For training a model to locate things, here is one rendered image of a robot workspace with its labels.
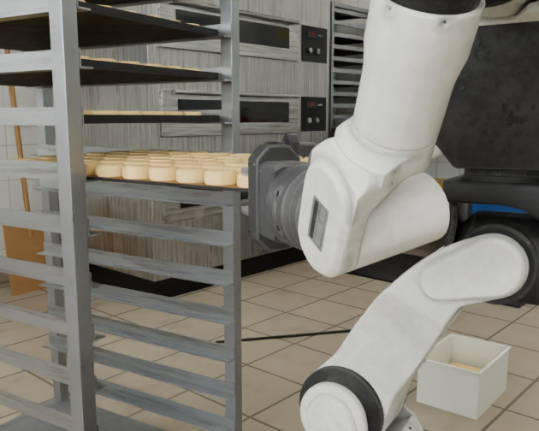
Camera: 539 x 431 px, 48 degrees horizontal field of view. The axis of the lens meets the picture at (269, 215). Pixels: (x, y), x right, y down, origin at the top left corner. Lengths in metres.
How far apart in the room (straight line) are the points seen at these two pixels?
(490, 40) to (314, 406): 0.59
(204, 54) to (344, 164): 2.92
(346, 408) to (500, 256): 0.33
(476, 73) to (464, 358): 1.74
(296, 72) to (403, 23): 3.52
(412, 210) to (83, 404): 0.74
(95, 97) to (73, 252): 2.50
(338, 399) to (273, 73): 2.95
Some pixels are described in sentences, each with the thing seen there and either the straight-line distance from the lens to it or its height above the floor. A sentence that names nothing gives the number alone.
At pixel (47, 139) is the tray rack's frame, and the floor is 0.90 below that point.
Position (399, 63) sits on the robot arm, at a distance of 0.41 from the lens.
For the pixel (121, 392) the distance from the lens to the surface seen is 1.73.
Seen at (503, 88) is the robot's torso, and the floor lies 0.99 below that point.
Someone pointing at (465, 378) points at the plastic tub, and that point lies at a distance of 2.12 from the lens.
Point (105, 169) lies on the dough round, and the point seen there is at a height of 0.87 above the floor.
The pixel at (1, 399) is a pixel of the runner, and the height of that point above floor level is 0.42.
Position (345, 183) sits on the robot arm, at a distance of 0.45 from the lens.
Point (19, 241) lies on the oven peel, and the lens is 3.61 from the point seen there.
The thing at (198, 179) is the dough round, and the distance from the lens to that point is 0.92.
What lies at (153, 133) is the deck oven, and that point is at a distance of 3.11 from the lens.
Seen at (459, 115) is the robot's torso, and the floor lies 0.96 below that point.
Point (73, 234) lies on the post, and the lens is 1.02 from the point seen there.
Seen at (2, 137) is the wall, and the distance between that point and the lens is 3.83.
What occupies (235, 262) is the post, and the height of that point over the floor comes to 0.64.
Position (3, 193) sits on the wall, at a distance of 3.84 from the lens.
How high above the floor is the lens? 0.96
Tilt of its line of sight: 9 degrees down
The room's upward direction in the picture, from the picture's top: straight up
